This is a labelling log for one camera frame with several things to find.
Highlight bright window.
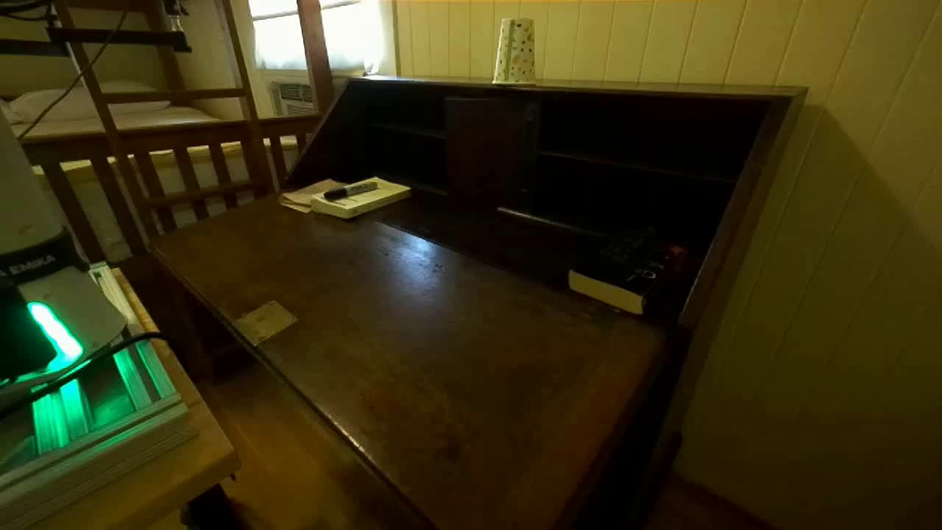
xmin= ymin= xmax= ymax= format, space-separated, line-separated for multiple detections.
xmin=244 ymin=0 xmax=394 ymax=76

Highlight white book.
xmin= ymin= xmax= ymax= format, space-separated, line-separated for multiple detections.
xmin=310 ymin=173 xmax=415 ymax=221

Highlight brown paper envelope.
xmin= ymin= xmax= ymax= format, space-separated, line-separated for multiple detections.
xmin=281 ymin=176 xmax=343 ymax=214

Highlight black grey marker pen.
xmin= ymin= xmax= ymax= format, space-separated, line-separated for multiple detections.
xmin=322 ymin=180 xmax=382 ymax=202

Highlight dark wooden secretary desk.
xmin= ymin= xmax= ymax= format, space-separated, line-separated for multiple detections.
xmin=144 ymin=73 xmax=809 ymax=530

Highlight black calculator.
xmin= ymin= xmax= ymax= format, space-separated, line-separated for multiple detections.
xmin=591 ymin=229 xmax=694 ymax=297

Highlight light wooden side table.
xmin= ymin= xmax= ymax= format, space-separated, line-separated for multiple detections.
xmin=0 ymin=263 xmax=244 ymax=530

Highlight white window air conditioner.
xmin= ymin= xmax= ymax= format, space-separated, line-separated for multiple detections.
xmin=268 ymin=80 xmax=322 ymax=117

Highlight small paper label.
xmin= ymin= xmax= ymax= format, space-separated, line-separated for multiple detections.
xmin=234 ymin=297 xmax=300 ymax=347

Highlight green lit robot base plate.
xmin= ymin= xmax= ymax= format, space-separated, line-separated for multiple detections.
xmin=0 ymin=263 xmax=194 ymax=495

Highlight white paper cup coloured dots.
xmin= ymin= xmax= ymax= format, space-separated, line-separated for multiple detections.
xmin=493 ymin=14 xmax=538 ymax=85

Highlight white mattress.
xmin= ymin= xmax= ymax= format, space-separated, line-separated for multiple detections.
xmin=0 ymin=83 xmax=225 ymax=142

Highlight black metal bar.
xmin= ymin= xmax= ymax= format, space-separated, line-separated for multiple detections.
xmin=0 ymin=27 xmax=194 ymax=57

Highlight thin black base cable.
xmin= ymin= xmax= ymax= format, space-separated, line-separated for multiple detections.
xmin=0 ymin=330 xmax=170 ymax=416

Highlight wooden bunk ladder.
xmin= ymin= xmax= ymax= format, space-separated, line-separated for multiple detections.
xmin=47 ymin=0 xmax=284 ymax=252

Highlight white flat box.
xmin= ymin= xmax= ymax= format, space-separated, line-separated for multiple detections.
xmin=565 ymin=266 xmax=650 ymax=319

